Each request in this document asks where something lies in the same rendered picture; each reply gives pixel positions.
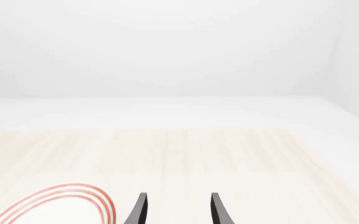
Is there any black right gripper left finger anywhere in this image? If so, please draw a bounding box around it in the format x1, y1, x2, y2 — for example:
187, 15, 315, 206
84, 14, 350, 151
123, 192, 149, 224

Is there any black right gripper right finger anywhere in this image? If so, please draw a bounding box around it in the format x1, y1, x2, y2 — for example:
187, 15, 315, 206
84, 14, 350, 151
210, 192, 235, 224

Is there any white plate with red rings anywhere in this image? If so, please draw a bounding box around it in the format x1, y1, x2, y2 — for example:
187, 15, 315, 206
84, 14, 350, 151
0, 183, 118, 224

